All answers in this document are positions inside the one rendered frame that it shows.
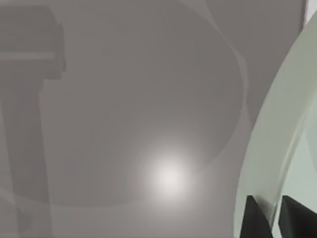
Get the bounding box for white round plate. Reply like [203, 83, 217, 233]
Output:
[233, 13, 317, 238]

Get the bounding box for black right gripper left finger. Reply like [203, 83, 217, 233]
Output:
[239, 195, 274, 238]

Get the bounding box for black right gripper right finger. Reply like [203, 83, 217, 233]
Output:
[278, 195, 317, 238]

